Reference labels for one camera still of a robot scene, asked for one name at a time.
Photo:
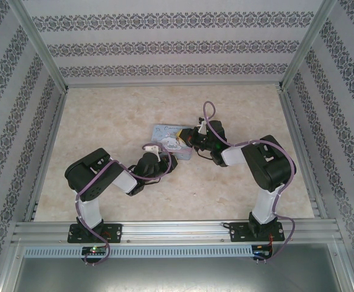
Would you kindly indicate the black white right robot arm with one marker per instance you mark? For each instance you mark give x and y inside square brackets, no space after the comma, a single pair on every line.
[271,164]

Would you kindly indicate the circuit board with blue light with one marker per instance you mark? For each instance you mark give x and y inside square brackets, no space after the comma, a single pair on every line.
[263,252]

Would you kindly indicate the aluminium side rail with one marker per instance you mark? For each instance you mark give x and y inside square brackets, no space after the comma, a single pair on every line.
[47,152]
[304,152]

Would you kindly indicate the circuit board with green light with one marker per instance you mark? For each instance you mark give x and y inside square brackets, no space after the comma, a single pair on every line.
[95,250]

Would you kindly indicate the aluminium mounting rail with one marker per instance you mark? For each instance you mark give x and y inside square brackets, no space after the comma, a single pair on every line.
[177,231]

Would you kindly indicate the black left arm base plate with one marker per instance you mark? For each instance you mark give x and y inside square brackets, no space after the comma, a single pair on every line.
[116,232]

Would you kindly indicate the aluminium frame post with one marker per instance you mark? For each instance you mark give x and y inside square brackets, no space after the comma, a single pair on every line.
[37,42]
[307,42]

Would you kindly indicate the light blue cartoon tin box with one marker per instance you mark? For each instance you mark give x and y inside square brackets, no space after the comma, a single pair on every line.
[165,134]

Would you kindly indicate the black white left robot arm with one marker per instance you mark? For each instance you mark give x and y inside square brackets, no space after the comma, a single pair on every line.
[88,176]

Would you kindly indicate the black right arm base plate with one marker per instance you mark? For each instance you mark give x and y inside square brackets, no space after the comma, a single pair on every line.
[238,232]

